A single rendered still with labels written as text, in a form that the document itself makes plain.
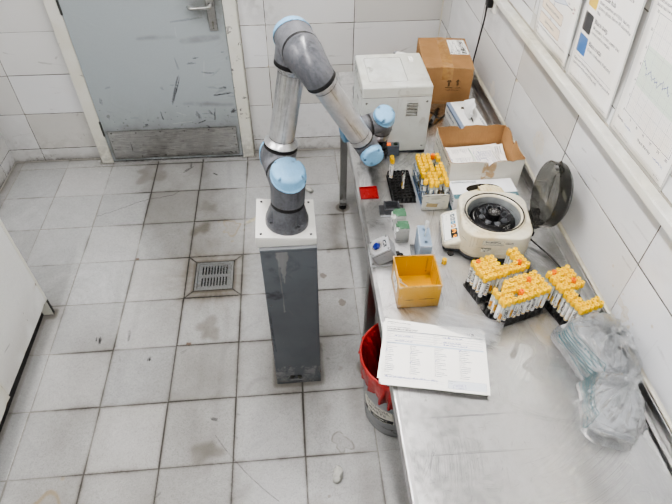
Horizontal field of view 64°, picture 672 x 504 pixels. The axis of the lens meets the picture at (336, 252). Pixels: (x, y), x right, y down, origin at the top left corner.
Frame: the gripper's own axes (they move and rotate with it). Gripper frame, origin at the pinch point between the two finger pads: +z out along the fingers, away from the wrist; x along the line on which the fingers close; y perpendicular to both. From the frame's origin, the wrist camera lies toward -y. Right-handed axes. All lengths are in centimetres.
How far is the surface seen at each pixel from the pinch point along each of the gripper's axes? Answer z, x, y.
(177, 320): 76, -96, 52
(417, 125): -3.9, 18.5, -8.9
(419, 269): -31, 7, 56
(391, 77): -15.4, 7.7, -23.8
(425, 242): -33, 9, 48
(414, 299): -38, 3, 67
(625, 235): -59, 59, 56
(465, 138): -3.5, 37.5, -2.4
